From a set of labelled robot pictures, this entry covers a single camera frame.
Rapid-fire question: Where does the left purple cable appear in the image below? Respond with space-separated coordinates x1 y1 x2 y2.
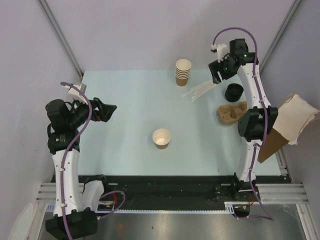
60 81 126 240

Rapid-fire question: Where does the brown paper takeout bag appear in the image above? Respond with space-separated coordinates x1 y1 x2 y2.
258 93 320 163

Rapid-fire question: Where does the white slotted cable duct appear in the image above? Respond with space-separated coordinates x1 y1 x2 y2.
46 201 237 216

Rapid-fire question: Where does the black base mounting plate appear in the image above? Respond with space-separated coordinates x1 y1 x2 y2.
78 174 289 211

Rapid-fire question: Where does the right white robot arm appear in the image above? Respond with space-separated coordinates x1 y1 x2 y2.
208 38 278 201

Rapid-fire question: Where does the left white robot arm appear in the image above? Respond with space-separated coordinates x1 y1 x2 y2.
45 97 117 240

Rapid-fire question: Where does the brown paper coffee cup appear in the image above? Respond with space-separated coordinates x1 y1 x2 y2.
152 128 171 150

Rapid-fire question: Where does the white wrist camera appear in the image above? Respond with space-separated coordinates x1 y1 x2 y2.
68 83 87 104
211 43 229 63

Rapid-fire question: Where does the purple cable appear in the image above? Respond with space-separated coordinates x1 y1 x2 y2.
60 81 126 240
212 27 275 221

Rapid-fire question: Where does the bundle of white straws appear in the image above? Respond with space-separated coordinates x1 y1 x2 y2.
182 80 218 102

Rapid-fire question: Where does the stack of brown paper cups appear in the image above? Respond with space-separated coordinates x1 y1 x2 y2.
175 59 192 87

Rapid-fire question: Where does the brown cardboard cup carrier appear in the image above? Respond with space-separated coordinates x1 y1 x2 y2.
216 101 248 125

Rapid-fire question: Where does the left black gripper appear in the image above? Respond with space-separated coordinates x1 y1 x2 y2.
67 95 116 128

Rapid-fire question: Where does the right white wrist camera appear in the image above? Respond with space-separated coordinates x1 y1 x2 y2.
211 43 229 63

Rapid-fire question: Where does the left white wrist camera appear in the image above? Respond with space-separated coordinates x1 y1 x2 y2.
68 83 87 104

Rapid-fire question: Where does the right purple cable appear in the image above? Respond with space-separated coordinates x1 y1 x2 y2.
212 27 275 221

